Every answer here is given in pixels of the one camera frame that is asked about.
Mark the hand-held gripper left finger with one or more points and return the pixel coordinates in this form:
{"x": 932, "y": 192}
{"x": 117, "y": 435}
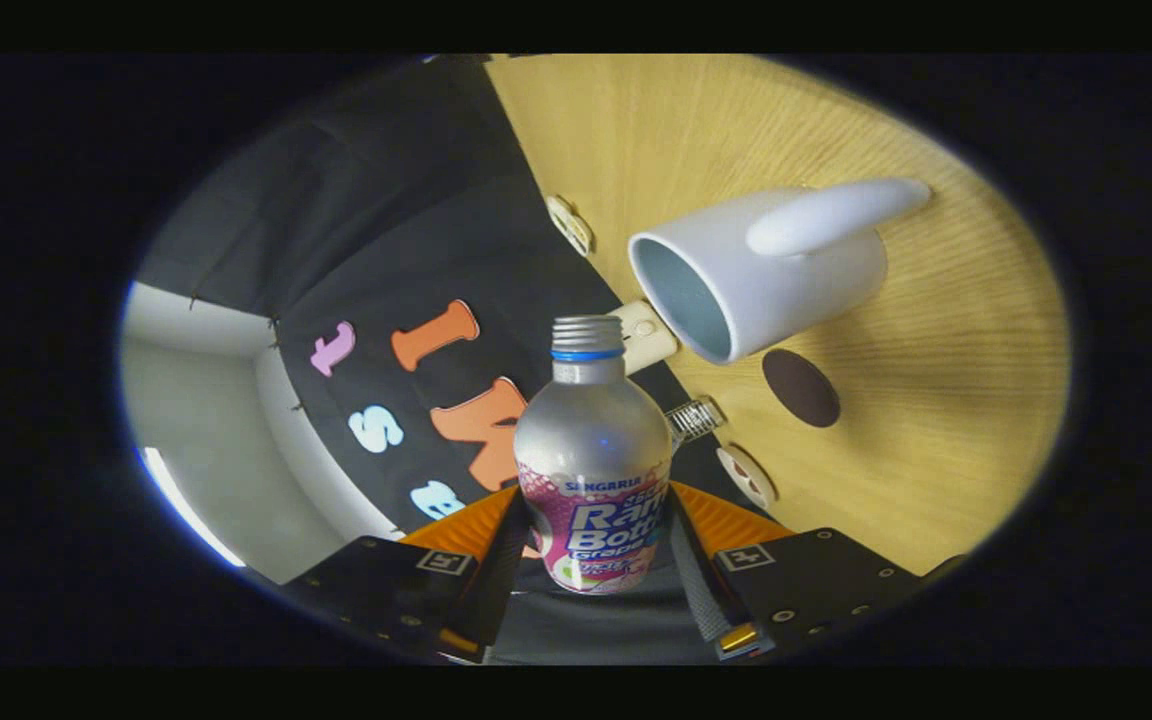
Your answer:
{"x": 494, "y": 585}

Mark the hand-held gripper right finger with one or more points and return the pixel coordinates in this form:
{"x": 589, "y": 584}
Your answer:
{"x": 698, "y": 590}

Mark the silver juice bottle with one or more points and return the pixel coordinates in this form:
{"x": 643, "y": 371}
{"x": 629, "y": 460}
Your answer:
{"x": 591, "y": 430}

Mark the dark brown round coaster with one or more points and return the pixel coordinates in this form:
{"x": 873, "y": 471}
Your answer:
{"x": 801, "y": 388}

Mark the white cup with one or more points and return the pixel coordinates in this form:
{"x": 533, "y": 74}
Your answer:
{"x": 796, "y": 285}

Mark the white plate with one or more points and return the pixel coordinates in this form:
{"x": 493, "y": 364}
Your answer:
{"x": 746, "y": 477}

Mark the small glass jar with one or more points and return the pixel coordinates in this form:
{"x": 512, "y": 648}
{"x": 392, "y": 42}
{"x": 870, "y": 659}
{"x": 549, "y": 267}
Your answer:
{"x": 694, "y": 420}

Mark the white toaster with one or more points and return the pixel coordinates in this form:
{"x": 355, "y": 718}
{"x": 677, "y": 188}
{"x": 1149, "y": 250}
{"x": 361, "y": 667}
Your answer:
{"x": 644, "y": 340}

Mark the wooden table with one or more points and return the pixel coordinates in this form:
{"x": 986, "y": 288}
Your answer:
{"x": 936, "y": 400}

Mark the ceiling light panel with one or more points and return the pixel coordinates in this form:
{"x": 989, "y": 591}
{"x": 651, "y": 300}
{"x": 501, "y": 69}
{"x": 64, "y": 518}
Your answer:
{"x": 186, "y": 510}

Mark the white compartment tray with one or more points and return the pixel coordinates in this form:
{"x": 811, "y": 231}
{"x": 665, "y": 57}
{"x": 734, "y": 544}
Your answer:
{"x": 569, "y": 226}

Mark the black backdrop cloth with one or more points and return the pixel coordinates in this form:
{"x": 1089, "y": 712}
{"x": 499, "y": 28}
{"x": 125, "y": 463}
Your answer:
{"x": 386, "y": 200}

